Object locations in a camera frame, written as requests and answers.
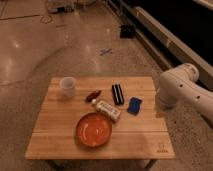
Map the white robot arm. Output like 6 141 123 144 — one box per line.
155 63 213 125

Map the orange ceramic bowl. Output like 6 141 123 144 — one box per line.
75 112 112 148

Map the black white-striped eraser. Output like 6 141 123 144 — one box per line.
112 84 124 105

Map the small red bottle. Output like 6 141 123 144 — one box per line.
86 90 101 102

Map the blue sponge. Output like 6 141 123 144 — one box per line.
127 97 142 115

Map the translucent plastic cup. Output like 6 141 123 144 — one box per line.
59 77 76 97

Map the wooden folding table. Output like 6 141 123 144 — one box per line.
25 77 175 160

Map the black box on floor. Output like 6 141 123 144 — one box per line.
120 25 134 38

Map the white device on floor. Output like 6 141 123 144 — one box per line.
45 0 74 13

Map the cable on floor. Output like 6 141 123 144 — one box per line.
39 0 54 25

